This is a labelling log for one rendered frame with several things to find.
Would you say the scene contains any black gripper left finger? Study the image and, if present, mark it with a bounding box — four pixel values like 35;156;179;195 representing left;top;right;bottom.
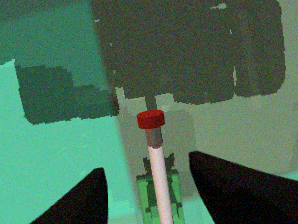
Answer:
30;167;108;224

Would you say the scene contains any grey pin with red cap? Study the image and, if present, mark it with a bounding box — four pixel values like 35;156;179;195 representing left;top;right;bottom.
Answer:
137;110;173;224

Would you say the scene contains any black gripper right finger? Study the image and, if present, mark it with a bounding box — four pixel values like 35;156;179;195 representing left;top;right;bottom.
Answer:
189;151;298;224

